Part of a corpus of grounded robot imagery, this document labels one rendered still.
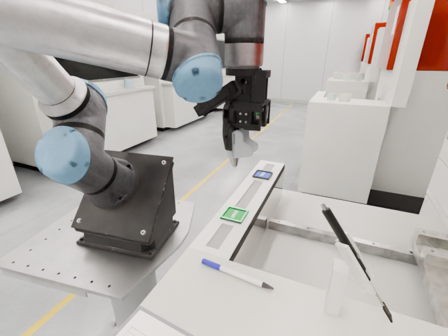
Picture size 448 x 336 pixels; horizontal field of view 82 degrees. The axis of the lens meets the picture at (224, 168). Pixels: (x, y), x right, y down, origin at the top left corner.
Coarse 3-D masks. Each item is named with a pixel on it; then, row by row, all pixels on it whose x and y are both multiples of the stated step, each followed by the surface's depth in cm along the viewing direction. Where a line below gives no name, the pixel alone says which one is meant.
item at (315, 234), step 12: (276, 228) 82; (288, 228) 80; (300, 228) 79; (312, 228) 79; (324, 240) 77; (360, 240) 73; (372, 252) 72; (384, 252) 71; (396, 252) 69; (408, 252) 69
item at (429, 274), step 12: (420, 252) 65; (420, 264) 63; (432, 276) 58; (444, 276) 58; (432, 288) 55; (444, 288) 55; (432, 300) 54; (444, 300) 52; (444, 312) 49; (444, 324) 48
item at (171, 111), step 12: (144, 12) 424; (156, 12) 427; (144, 84) 475; (156, 84) 465; (168, 84) 461; (156, 96) 474; (168, 96) 473; (156, 108) 484; (168, 108) 483; (180, 108) 497; (192, 108) 537; (156, 120) 494; (168, 120) 493; (180, 120) 503; (192, 120) 545
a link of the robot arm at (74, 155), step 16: (64, 128) 57; (80, 128) 60; (96, 128) 63; (48, 144) 56; (64, 144) 56; (80, 144) 56; (96, 144) 61; (48, 160) 55; (64, 160) 55; (80, 160) 56; (96, 160) 60; (112, 160) 67; (48, 176) 56; (64, 176) 55; (80, 176) 58; (96, 176) 61
